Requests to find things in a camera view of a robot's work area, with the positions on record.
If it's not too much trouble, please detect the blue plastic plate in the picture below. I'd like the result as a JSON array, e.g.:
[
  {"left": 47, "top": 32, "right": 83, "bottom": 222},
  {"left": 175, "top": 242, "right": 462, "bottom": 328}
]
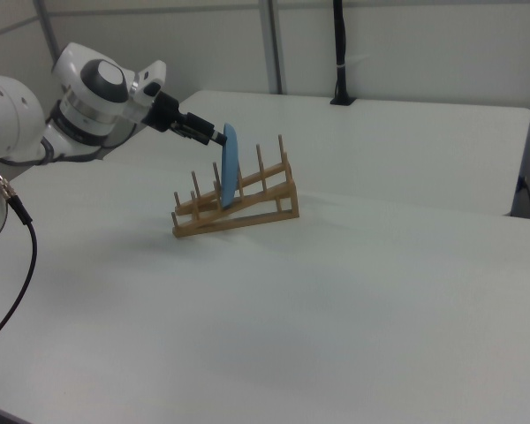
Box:
[{"left": 219, "top": 123, "right": 241, "bottom": 208}]

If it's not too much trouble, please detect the wooden plate rack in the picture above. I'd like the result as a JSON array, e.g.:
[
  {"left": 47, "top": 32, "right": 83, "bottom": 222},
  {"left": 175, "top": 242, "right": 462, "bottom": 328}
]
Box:
[{"left": 170, "top": 133, "right": 301, "bottom": 239}]

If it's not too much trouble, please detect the black cable with metal connector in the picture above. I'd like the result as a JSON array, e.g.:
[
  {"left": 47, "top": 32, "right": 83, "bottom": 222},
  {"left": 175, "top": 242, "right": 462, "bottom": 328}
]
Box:
[{"left": 0, "top": 151, "right": 39, "bottom": 351}]

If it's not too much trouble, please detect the grey partition post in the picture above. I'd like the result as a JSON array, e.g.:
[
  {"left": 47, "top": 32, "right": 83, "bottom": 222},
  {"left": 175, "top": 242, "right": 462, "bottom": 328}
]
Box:
[
  {"left": 32, "top": 0, "right": 59, "bottom": 67},
  {"left": 259, "top": 0, "right": 289, "bottom": 95}
]

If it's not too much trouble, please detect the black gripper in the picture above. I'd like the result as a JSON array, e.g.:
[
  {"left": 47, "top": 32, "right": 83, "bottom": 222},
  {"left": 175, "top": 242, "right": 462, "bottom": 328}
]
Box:
[{"left": 145, "top": 90, "right": 229, "bottom": 148}]

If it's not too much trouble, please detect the black pole with base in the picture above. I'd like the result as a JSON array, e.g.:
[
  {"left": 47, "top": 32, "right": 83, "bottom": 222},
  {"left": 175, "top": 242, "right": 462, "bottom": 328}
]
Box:
[{"left": 329, "top": 0, "right": 358, "bottom": 107}]

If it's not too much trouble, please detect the black cable with blue plug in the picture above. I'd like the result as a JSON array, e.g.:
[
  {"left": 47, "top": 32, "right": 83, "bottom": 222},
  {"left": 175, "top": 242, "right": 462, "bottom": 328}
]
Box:
[{"left": 517, "top": 176, "right": 530, "bottom": 218}]

